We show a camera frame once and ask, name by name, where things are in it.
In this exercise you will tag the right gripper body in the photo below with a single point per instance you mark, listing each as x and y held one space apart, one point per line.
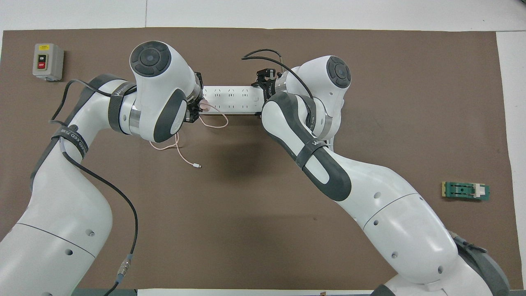
271 88

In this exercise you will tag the white power strip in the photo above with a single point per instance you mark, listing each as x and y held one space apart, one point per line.
232 98

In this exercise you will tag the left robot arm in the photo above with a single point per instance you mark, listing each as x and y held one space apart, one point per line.
74 197

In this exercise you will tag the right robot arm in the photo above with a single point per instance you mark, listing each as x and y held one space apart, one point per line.
394 222

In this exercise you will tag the green circuit board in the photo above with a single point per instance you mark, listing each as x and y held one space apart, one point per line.
464 191

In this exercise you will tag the grey switch box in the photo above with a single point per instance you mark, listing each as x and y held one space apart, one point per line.
48 61

